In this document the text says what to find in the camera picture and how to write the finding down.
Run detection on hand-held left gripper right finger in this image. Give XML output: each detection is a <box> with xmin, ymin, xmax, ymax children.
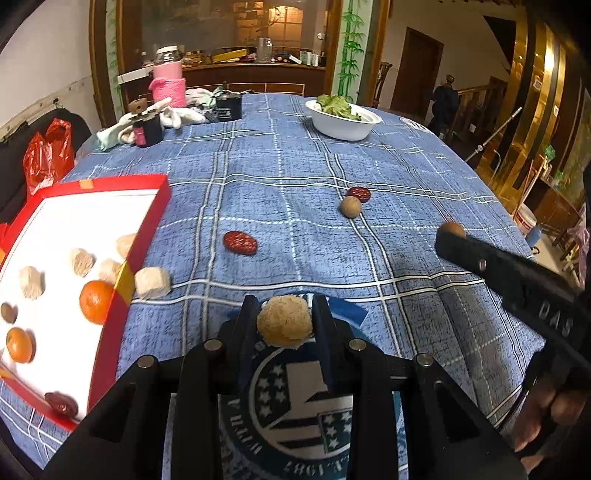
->
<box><xmin>311</xmin><ymin>295</ymin><xmax>527</xmax><ymax>480</ymax></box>

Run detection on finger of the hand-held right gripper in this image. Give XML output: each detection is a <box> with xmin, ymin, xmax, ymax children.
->
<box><xmin>435</xmin><ymin>228</ymin><xmax>539</xmax><ymax>303</ymax></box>

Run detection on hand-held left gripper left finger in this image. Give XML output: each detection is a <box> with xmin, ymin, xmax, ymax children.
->
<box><xmin>41</xmin><ymin>294</ymin><xmax>262</xmax><ymax>480</ymax></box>

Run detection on round beige pastry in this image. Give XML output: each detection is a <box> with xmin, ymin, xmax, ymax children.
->
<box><xmin>257</xmin><ymin>296</ymin><xmax>315</xmax><ymax>348</ymax></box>

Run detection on beige cube pastry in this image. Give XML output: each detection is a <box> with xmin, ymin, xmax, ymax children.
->
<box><xmin>70</xmin><ymin>248</ymin><xmax>96</xmax><ymax>278</ymax></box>
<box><xmin>115</xmin><ymin>233</ymin><xmax>138</xmax><ymax>259</ymax></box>
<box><xmin>19</xmin><ymin>266</ymin><xmax>47</xmax><ymax>300</ymax></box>
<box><xmin>98</xmin><ymin>258</ymin><xmax>123</xmax><ymax>284</ymax></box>
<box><xmin>134</xmin><ymin>267</ymin><xmax>172</xmax><ymax>301</ymax></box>

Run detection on orange mandarin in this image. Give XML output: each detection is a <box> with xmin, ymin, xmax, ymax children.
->
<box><xmin>6</xmin><ymin>327</ymin><xmax>36</xmax><ymax>363</ymax></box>
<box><xmin>79</xmin><ymin>280</ymin><xmax>115</xmax><ymax>325</ymax></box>

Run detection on red box with white inside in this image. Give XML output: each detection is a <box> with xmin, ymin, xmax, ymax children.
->
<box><xmin>0</xmin><ymin>174</ymin><xmax>171</xmax><ymax>432</ymax></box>

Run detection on person's right hand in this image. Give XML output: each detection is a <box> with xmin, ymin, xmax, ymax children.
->
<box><xmin>512</xmin><ymin>369</ymin><xmax>585</xmax><ymax>459</ymax></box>

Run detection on white bucket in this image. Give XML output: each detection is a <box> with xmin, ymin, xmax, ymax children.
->
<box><xmin>515</xmin><ymin>205</ymin><xmax>539</xmax><ymax>236</ymax></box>

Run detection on long mop pole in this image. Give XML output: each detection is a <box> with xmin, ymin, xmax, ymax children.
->
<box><xmin>464</xmin><ymin>107</ymin><xmax>523</xmax><ymax>162</ymax></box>

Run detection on blue plaid tablecloth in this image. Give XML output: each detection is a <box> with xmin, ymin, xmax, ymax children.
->
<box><xmin>0</xmin><ymin>91</ymin><xmax>550</xmax><ymax>480</ymax></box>

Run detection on white bowl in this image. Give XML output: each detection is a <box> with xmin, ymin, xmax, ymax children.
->
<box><xmin>305</xmin><ymin>95</ymin><xmax>383</xmax><ymax>141</ymax></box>

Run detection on wooden chair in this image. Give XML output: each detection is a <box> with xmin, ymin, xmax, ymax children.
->
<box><xmin>369</xmin><ymin>62</ymin><xmax>393</xmax><ymax>109</ymax></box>

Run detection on brown wooden door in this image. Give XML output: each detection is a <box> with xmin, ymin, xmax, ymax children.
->
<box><xmin>392</xmin><ymin>27</ymin><xmax>445</xmax><ymax>112</ymax></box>

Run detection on green lettuce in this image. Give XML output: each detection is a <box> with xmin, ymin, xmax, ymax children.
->
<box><xmin>318</xmin><ymin>94</ymin><xmax>363</xmax><ymax>121</ymax></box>

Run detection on black jar with pink label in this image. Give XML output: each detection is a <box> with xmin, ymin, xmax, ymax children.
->
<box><xmin>129</xmin><ymin>99</ymin><xmax>164</xmax><ymax>148</ymax></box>

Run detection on black jar with white label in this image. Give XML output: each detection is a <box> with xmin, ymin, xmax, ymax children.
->
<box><xmin>215</xmin><ymin>90</ymin><xmax>243</xmax><ymax>121</ymax></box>

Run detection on white gloves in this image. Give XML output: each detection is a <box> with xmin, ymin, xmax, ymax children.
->
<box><xmin>117</xmin><ymin>105</ymin><xmax>206</xmax><ymax>144</ymax></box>

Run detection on mint green cloth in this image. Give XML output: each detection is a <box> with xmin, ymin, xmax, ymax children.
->
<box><xmin>96</xmin><ymin>124</ymin><xmax>125</xmax><ymax>151</ymax></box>

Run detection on white cloth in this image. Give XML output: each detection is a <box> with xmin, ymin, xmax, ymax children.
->
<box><xmin>185</xmin><ymin>88</ymin><xmax>218</xmax><ymax>109</ymax></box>

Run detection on pink bottle with knit sleeve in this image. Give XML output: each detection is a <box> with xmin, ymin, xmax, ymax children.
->
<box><xmin>148</xmin><ymin>45</ymin><xmax>187</xmax><ymax>106</ymax></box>

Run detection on wooden glass cabinet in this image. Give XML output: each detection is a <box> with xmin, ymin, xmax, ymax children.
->
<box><xmin>90</xmin><ymin>0</ymin><xmax>391</xmax><ymax>125</ymax></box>

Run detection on red plastic bag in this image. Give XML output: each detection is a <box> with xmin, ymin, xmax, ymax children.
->
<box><xmin>23</xmin><ymin>118</ymin><xmax>75</xmax><ymax>197</ymax></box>

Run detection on black leather sofa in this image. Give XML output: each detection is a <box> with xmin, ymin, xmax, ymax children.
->
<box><xmin>0</xmin><ymin>108</ymin><xmax>93</xmax><ymax>222</ymax></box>

